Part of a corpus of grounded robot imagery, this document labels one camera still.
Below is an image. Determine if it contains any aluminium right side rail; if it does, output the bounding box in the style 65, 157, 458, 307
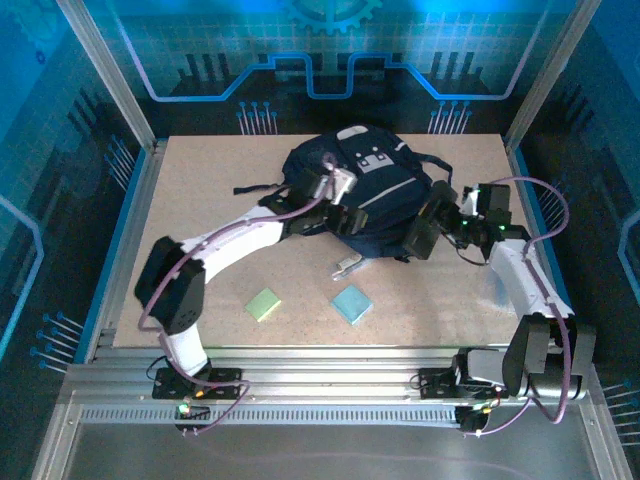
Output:
503, 137, 584, 364

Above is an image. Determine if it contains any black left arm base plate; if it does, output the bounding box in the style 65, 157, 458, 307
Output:
152, 367, 245, 400

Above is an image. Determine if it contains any aluminium front beam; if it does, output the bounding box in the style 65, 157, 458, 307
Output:
59, 344, 601, 406

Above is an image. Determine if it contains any green sticky note pad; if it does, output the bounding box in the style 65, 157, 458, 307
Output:
244, 287, 282, 322

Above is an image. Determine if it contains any slotted grey cable duct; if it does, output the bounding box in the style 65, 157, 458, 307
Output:
78, 405, 464, 427

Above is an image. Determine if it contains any navy blue student backpack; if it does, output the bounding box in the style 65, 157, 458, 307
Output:
233, 124, 454, 264

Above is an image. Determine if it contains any blue sticky note pad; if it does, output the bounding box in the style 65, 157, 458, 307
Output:
330, 284, 375, 326

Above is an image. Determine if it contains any right controller board with LED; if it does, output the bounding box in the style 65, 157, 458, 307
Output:
455, 403, 496, 435

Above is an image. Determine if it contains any aluminium right corner post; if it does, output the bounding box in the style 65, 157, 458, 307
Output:
503, 0, 601, 154

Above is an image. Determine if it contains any aluminium rail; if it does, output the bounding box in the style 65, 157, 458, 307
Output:
503, 137, 584, 364
83, 139, 170, 364

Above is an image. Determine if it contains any aluminium left side rail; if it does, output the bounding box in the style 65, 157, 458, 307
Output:
83, 139, 170, 364

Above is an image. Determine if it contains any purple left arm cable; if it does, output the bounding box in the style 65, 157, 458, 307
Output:
138, 153, 341, 437

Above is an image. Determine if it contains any aluminium left corner post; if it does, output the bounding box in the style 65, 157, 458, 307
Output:
55, 0, 160, 154

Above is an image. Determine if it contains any left controller board with LED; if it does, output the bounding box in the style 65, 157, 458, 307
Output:
173, 401, 212, 422

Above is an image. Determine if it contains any aluminium corner post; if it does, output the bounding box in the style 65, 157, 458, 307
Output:
503, 0, 601, 154
55, 0, 160, 154

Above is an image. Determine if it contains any controller board with led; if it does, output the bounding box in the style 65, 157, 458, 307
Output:
455, 403, 496, 435
173, 401, 212, 422

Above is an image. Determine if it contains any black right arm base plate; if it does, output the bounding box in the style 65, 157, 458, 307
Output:
417, 367, 506, 400

